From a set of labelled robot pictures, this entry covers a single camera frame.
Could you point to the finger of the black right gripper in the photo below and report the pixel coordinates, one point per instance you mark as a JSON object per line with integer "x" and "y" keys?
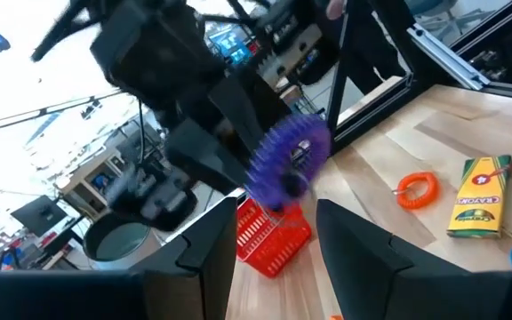
{"x": 202, "y": 155}
{"x": 247, "y": 111}

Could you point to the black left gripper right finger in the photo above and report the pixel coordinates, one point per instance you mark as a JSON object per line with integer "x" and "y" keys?
{"x": 371, "y": 275}

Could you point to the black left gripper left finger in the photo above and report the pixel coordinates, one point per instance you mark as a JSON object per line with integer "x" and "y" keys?
{"x": 185, "y": 275}

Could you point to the orange rubber band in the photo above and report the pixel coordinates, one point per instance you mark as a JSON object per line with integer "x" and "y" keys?
{"x": 336, "y": 317}

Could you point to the orange coil wristband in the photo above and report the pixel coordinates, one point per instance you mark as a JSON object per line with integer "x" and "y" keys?
{"x": 434, "y": 191}

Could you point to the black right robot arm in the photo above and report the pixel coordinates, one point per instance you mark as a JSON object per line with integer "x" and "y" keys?
{"x": 82, "y": 11}

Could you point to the grey office chair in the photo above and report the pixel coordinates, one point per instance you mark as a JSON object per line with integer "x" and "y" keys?
{"x": 429, "y": 5}

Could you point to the lit computer screen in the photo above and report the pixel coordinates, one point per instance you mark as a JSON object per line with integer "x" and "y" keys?
{"x": 231, "y": 44}

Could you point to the red plastic basket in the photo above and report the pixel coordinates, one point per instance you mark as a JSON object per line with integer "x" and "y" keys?
{"x": 278, "y": 253}

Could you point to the beige shelf unit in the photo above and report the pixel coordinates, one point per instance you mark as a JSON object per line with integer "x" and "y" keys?
{"x": 91, "y": 178}

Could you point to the yellow green crayon box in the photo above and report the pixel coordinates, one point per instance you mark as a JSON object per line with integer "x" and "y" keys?
{"x": 478, "y": 200}

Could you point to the person's hand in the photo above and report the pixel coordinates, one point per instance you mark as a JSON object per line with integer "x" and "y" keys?
{"x": 335, "y": 8}

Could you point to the person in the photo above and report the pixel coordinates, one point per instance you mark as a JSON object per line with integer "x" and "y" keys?
{"x": 371, "y": 53}

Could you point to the black computer monitor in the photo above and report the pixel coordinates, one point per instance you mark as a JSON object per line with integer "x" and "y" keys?
{"x": 38, "y": 215}

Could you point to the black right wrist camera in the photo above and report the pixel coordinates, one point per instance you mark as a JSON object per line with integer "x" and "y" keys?
{"x": 149, "y": 200}

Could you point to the silver metal bracket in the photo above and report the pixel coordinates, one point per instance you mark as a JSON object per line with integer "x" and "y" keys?
{"x": 447, "y": 55}

